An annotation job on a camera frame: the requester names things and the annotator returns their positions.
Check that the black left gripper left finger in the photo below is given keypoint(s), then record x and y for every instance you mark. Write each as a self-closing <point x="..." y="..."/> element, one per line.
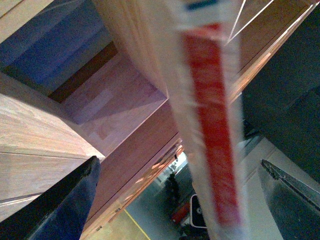
<point x="60" y="213"/>

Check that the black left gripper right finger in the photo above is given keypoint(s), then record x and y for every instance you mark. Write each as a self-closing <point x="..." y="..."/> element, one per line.
<point x="293" y="199"/>

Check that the left wooden shelf unit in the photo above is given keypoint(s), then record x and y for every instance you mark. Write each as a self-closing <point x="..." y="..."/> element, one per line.
<point x="119" y="115"/>

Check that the white framed dark screen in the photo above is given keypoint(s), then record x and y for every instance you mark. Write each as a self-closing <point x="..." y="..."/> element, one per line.
<point x="196" y="214"/>

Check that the dark curtain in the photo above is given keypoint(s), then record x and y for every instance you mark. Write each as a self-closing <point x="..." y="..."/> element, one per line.
<point x="283" y="99"/>

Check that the red cart in background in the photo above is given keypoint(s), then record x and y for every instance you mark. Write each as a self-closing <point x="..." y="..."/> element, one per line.
<point x="181" y="213"/>

